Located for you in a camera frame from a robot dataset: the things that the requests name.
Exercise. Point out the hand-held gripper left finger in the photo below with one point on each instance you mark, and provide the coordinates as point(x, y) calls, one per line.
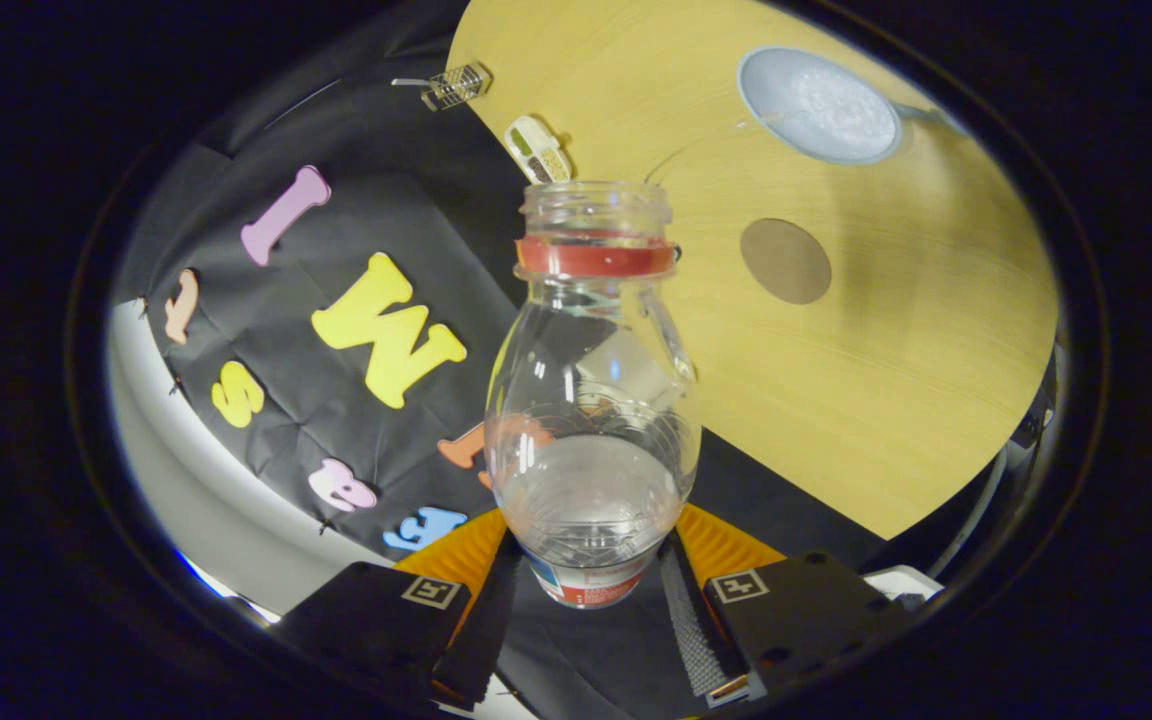
point(376, 610)

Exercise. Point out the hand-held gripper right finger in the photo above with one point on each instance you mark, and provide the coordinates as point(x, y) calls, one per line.
point(696, 630)

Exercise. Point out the round brown coaster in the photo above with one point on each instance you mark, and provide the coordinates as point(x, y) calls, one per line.
point(786, 262)

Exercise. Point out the white cup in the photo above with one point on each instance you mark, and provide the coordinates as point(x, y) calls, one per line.
point(816, 105)

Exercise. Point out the white box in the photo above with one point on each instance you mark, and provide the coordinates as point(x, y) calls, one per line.
point(901, 582)

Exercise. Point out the wooden table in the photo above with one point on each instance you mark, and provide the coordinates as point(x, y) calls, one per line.
point(886, 400)

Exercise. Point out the white divided dish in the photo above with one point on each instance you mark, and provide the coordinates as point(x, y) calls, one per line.
point(538, 150)

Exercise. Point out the metal spoon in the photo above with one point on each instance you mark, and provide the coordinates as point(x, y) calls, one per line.
point(408, 82)

